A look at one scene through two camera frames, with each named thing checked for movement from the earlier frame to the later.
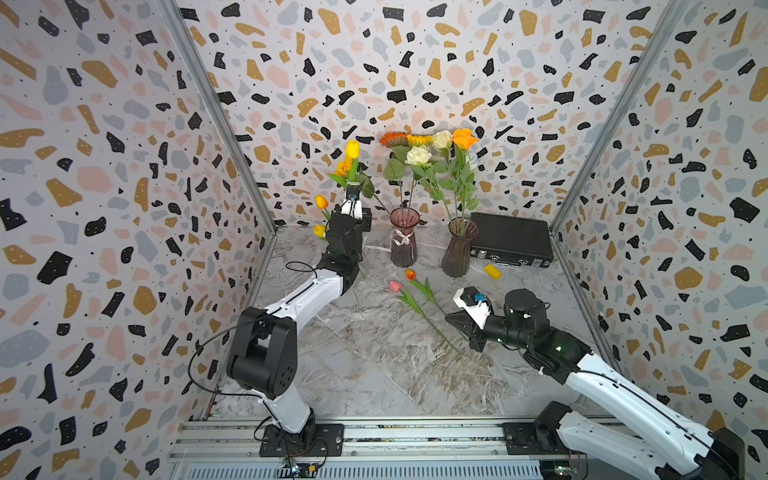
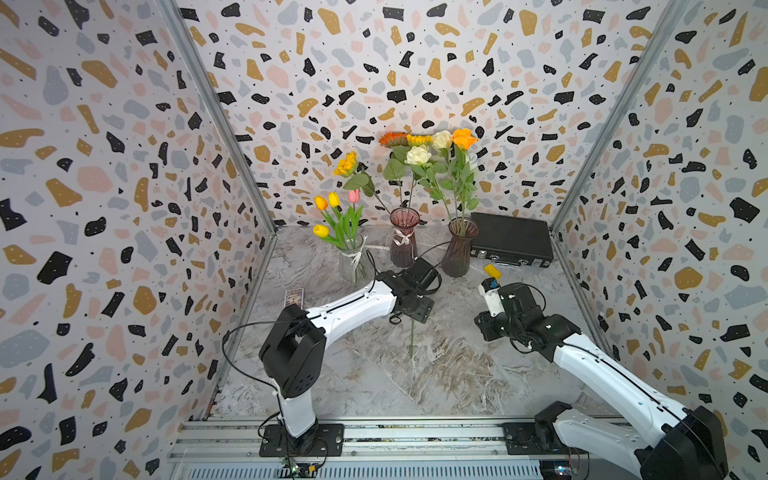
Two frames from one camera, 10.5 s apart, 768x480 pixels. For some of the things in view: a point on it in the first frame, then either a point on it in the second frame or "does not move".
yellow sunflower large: [428, 139] does not move
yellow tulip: [353, 151] → [334, 201]
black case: [512, 240] does not move
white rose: [472, 198] does not move
